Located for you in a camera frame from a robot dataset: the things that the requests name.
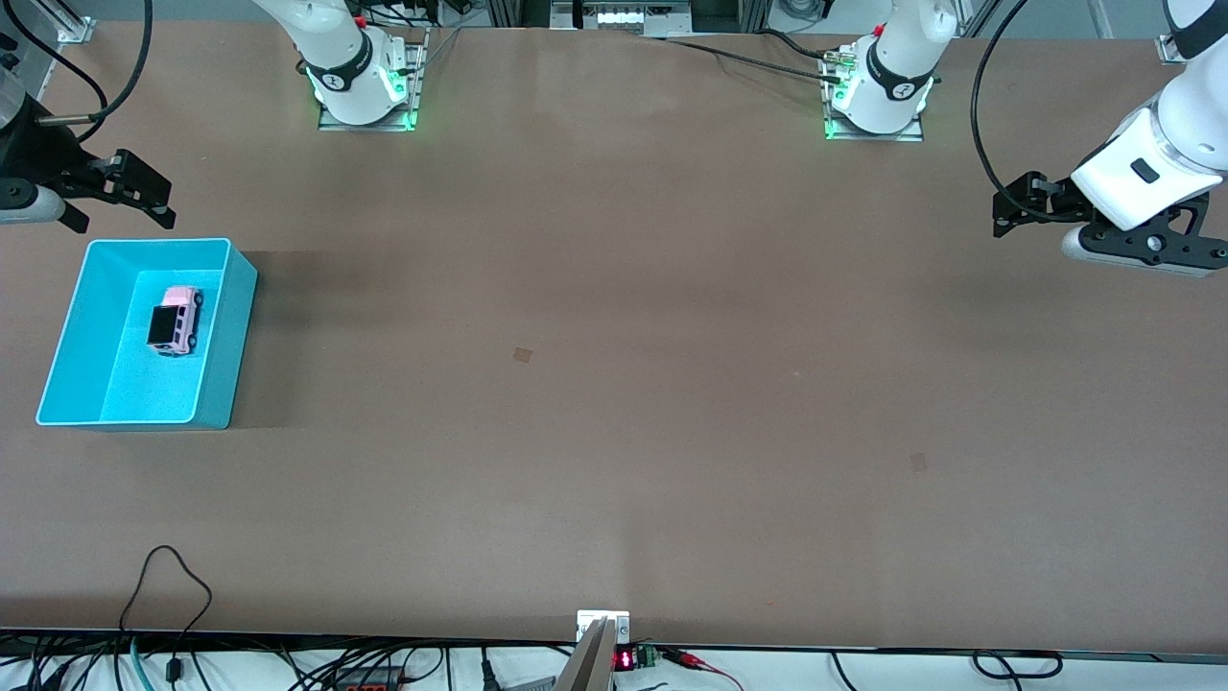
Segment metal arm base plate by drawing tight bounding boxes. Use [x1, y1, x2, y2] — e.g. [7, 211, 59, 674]
[821, 43, 926, 143]
[317, 27, 425, 133]

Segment teal plastic bin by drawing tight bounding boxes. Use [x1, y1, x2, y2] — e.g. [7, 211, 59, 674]
[36, 238, 258, 430]

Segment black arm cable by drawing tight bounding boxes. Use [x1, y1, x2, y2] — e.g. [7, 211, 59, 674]
[0, 0, 155, 147]
[970, 0, 1095, 225]

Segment thick black table cable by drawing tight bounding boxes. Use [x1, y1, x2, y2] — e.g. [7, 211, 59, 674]
[756, 28, 840, 64]

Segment pink toy jeep black roof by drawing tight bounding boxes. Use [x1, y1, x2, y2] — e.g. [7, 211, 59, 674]
[145, 285, 205, 359]

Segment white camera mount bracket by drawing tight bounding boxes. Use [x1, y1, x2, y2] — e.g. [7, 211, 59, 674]
[577, 610, 631, 645]

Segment aluminium profile frame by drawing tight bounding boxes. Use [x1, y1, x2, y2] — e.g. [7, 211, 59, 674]
[484, 0, 768, 36]

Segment thin black table cable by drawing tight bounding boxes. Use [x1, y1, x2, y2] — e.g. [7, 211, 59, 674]
[662, 36, 843, 82]

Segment thin black looped cable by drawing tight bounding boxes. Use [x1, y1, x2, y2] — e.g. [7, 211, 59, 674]
[119, 545, 214, 684]

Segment red clip leads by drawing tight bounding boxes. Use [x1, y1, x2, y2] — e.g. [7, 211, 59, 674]
[660, 648, 745, 691]

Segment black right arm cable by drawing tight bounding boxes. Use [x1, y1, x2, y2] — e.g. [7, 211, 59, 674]
[0, 0, 155, 147]

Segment grey metal camera bar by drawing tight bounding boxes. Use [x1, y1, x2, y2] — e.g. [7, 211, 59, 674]
[555, 617, 618, 691]

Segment black coiled cable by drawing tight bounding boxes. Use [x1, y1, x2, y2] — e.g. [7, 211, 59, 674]
[972, 650, 1065, 681]

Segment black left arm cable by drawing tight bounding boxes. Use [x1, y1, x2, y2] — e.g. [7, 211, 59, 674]
[970, 0, 1095, 225]

